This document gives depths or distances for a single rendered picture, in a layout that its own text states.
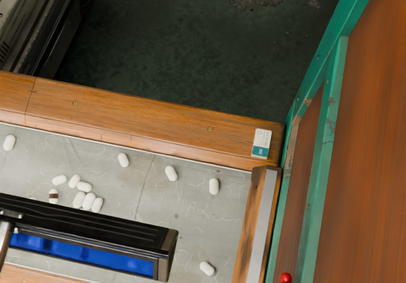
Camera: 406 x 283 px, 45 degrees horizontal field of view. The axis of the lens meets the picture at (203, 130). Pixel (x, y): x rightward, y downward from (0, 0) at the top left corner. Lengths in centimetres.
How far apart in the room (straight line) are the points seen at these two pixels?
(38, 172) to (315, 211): 75
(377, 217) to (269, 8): 177
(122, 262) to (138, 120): 44
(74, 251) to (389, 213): 53
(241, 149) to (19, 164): 50
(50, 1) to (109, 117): 75
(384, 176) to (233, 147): 74
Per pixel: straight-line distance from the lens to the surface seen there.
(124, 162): 111
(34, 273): 113
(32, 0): 177
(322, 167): 58
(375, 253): 37
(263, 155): 107
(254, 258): 97
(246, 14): 208
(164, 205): 110
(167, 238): 75
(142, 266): 76
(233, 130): 110
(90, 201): 111
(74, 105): 117
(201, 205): 110
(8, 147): 120
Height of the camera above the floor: 183
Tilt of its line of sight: 75 degrees down
